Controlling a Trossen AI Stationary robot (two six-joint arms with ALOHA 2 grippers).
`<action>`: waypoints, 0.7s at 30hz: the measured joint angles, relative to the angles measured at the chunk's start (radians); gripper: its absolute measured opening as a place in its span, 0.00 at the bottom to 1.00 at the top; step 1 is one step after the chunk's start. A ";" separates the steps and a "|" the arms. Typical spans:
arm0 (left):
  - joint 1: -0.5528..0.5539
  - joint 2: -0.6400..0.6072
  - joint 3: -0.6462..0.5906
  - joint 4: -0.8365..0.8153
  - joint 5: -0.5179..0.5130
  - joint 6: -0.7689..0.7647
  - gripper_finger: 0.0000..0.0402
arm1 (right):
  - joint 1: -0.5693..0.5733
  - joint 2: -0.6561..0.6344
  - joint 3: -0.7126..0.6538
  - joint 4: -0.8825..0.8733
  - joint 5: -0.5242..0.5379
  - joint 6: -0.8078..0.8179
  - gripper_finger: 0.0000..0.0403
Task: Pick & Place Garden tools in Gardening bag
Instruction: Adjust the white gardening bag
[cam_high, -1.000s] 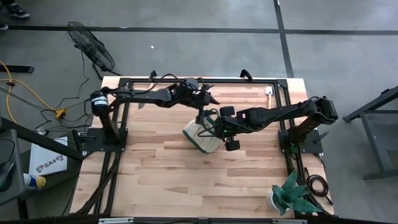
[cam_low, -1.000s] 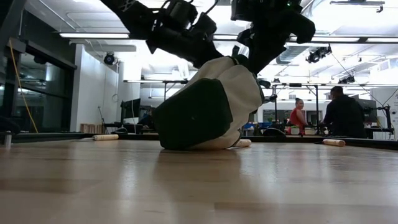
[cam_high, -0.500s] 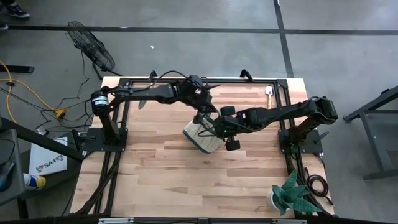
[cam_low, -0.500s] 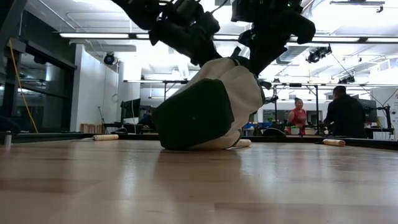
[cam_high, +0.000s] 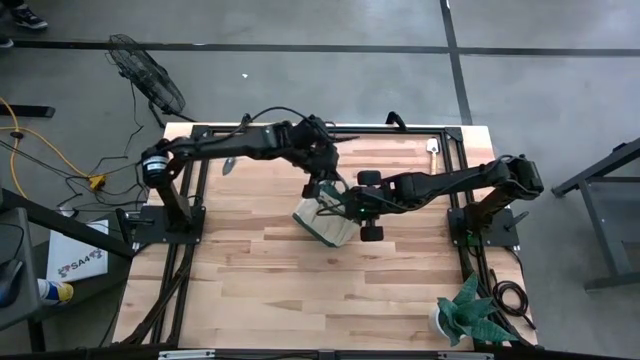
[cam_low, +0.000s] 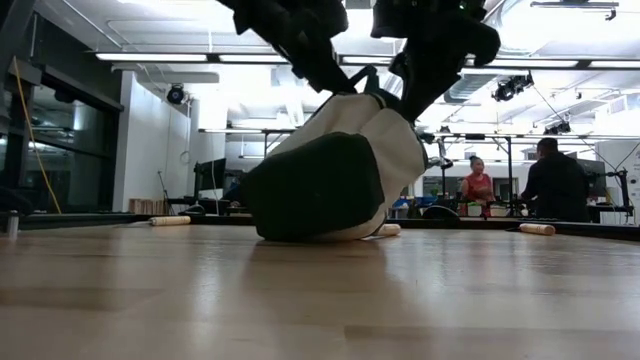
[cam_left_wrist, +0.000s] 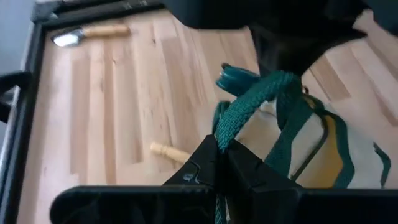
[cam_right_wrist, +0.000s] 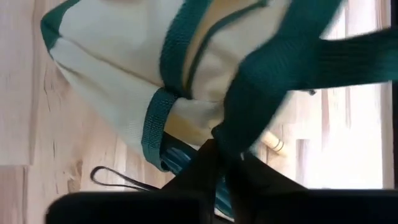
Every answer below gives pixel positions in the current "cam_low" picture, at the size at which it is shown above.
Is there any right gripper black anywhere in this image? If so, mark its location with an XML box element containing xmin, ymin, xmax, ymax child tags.
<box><xmin>372</xmin><ymin>0</ymin><xmax>501</xmax><ymax>124</ymax></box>

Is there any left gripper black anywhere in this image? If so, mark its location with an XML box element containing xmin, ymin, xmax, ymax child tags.
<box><xmin>217</xmin><ymin>0</ymin><xmax>357</xmax><ymax>94</ymax></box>

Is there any cream canvas bag green trim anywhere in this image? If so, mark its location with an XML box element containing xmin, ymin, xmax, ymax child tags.
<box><xmin>241</xmin><ymin>64</ymin><xmax>430</xmax><ymax>245</ymax></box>

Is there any hand rake wooden handle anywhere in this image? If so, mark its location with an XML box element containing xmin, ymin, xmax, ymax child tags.
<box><xmin>372</xmin><ymin>223</ymin><xmax>403</xmax><ymax>238</ymax></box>

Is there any garden trowel wooden handle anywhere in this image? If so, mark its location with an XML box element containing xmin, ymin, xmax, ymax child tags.
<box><xmin>148</xmin><ymin>215</ymin><xmax>192</xmax><ymax>228</ymax></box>

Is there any black ceiling spotlight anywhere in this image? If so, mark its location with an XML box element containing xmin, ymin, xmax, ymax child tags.
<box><xmin>491</xmin><ymin>72</ymin><xmax>535</xmax><ymax>104</ymax></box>
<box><xmin>543</xmin><ymin>119</ymin><xmax>573</xmax><ymax>137</ymax></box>
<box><xmin>166</xmin><ymin>83</ymin><xmax>187</xmax><ymax>106</ymax></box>

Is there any person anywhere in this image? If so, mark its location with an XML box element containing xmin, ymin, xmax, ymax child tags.
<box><xmin>459</xmin><ymin>154</ymin><xmax>496</xmax><ymax>218</ymax></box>
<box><xmin>519</xmin><ymin>137</ymin><xmax>592</xmax><ymax>224</ymax></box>

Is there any black computer monitor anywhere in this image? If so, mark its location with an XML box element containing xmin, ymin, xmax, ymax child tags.
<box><xmin>193</xmin><ymin>157</ymin><xmax>227</xmax><ymax>202</ymax></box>
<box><xmin>584</xmin><ymin>157</ymin><xmax>608</xmax><ymax>199</ymax></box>

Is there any long overhead light bar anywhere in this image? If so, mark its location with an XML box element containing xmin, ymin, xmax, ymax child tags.
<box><xmin>93</xmin><ymin>51</ymin><xmax>640</xmax><ymax>71</ymax></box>

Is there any short pale cylinder object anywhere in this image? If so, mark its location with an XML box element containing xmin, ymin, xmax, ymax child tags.
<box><xmin>518</xmin><ymin>222</ymin><xmax>557</xmax><ymax>237</ymax></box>

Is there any black monitor stand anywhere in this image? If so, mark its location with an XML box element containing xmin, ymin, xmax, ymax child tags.
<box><xmin>605</xmin><ymin>167</ymin><xmax>635</xmax><ymax>217</ymax></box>

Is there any stack of wooden boxes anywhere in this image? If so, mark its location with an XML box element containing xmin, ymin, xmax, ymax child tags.
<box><xmin>128</xmin><ymin>197</ymin><xmax>167</xmax><ymax>216</ymax></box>

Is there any silver ventilation duct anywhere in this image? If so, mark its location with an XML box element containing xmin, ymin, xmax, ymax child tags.
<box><xmin>442</xmin><ymin>49</ymin><xmax>501</xmax><ymax>105</ymax></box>

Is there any black background rig frame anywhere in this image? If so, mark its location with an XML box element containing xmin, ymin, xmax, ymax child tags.
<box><xmin>260</xmin><ymin>128</ymin><xmax>301</xmax><ymax>166</ymax></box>
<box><xmin>429</xmin><ymin>132</ymin><xmax>515</xmax><ymax>217</ymax></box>

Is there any black aluminium table frame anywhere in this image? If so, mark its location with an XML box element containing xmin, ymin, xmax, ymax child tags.
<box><xmin>0</xmin><ymin>212</ymin><xmax>640</xmax><ymax>237</ymax></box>

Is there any yellow cable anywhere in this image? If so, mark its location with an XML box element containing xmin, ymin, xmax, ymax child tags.
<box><xmin>12</xmin><ymin>55</ymin><xmax>62</xmax><ymax>216</ymax></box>

